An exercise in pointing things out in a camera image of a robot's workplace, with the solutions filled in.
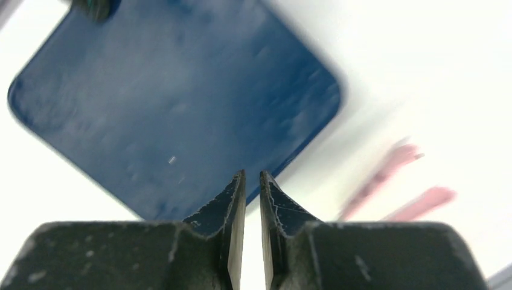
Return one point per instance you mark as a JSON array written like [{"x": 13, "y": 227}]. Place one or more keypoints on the pink handled tongs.
[{"x": 403, "y": 189}]

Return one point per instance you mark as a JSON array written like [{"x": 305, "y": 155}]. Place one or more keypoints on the dark blue box lid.
[{"x": 166, "y": 100}]

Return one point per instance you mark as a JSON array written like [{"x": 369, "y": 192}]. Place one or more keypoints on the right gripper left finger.
[{"x": 203, "y": 251}]

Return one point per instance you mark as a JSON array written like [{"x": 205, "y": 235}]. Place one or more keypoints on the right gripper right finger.
[{"x": 302, "y": 252}]

